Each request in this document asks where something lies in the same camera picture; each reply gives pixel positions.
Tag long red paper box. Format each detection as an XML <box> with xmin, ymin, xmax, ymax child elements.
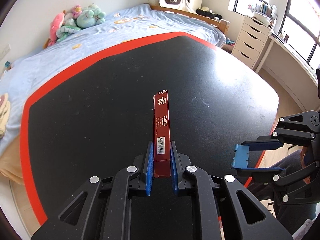
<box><xmin>153</xmin><ymin>90</ymin><xmax>171</xmax><ymax>178</ymax></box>

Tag white tote bag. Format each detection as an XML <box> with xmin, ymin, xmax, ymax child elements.
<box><xmin>158</xmin><ymin>0</ymin><xmax>196</xmax><ymax>14</ymax></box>

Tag red black table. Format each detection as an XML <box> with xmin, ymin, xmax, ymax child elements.
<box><xmin>20</xmin><ymin>33</ymin><xmax>279</xmax><ymax>224</ymax></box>

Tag bed with blue sheet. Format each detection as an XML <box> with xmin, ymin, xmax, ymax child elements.
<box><xmin>1</xmin><ymin>4</ymin><xmax>227</xmax><ymax>184</ymax></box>

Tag white drawer cabinet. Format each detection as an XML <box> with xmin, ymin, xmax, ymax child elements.
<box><xmin>232</xmin><ymin>16</ymin><xmax>271</xmax><ymax>69</ymax></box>

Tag striped green plush toy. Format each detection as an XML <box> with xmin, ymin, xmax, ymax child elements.
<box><xmin>56</xmin><ymin>18</ymin><xmax>82</xmax><ymax>42</ymax></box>

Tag pink plush toy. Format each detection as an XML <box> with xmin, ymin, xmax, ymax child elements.
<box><xmin>48</xmin><ymin>11</ymin><xmax>65</xmax><ymax>46</ymax></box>

